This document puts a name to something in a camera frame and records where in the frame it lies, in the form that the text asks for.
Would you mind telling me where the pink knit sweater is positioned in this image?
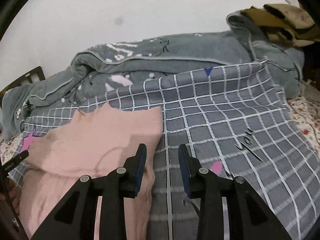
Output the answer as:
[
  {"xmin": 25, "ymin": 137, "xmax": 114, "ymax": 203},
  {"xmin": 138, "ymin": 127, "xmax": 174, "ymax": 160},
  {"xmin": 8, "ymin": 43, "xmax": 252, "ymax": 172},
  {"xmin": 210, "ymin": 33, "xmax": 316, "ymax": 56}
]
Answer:
[{"xmin": 20, "ymin": 104, "xmax": 163, "ymax": 239}]

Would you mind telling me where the brown clothes pile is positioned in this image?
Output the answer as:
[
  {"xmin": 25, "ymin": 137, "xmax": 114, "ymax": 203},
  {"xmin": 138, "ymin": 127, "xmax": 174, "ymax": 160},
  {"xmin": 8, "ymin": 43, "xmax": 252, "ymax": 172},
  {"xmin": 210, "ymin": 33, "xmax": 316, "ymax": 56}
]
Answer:
[{"xmin": 241, "ymin": 4, "xmax": 319, "ymax": 48}]

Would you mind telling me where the dark wooden headboard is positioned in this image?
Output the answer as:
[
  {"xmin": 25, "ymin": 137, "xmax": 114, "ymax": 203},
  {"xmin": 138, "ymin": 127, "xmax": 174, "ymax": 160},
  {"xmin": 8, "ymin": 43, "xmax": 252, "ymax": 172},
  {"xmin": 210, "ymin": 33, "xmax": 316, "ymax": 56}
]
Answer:
[{"xmin": 1, "ymin": 66, "xmax": 46, "ymax": 98}]

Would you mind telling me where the grey checkered star blanket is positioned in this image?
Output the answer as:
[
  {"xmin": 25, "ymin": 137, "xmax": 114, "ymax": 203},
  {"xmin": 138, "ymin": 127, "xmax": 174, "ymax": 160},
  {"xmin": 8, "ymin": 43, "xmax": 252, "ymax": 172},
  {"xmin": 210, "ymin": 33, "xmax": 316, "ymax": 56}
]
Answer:
[{"xmin": 24, "ymin": 62, "xmax": 319, "ymax": 239}]

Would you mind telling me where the floral bed sheet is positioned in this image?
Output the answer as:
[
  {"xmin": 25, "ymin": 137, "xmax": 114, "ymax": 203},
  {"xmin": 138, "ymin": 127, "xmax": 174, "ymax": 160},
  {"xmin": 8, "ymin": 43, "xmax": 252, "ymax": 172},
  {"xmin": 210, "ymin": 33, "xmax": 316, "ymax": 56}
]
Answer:
[{"xmin": 287, "ymin": 96, "xmax": 320, "ymax": 154}]

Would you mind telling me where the grey fleece quilt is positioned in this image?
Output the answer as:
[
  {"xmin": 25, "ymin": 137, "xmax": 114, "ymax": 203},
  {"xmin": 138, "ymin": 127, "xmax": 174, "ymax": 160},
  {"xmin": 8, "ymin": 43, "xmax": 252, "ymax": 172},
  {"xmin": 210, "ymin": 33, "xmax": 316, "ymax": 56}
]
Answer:
[{"xmin": 1, "ymin": 11, "xmax": 305, "ymax": 140}]

